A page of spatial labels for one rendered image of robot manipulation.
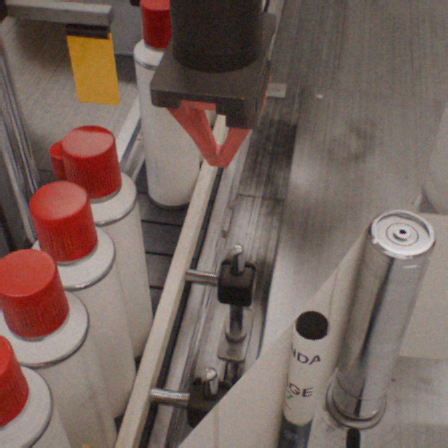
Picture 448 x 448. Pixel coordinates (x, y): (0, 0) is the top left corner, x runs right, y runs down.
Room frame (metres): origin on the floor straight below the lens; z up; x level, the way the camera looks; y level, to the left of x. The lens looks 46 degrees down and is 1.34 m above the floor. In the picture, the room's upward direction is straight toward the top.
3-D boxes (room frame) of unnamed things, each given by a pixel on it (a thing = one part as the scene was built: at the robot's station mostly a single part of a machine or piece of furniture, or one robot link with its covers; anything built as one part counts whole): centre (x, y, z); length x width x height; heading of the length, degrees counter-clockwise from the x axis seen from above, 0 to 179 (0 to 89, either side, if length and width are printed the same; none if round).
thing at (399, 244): (0.26, -0.10, 0.97); 0.05 x 0.05 x 0.19
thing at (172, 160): (0.49, 0.05, 0.98); 0.05 x 0.05 x 0.20
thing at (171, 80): (0.38, 0.01, 1.13); 0.10 x 0.07 x 0.07; 169
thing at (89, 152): (0.32, 0.08, 0.98); 0.05 x 0.05 x 0.20
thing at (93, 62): (0.38, 0.09, 1.09); 0.03 x 0.01 x 0.06; 80
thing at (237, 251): (0.36, -0.01, 0.89); 0.03 x 0.03 x 0.12; 80
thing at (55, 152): (0.58, 0.18, 0.85); 0.03 x 0.03 x 0.03
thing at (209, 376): (0.25, 0.03, 0.89); 0.06 x 0.03 x 0.12; 80
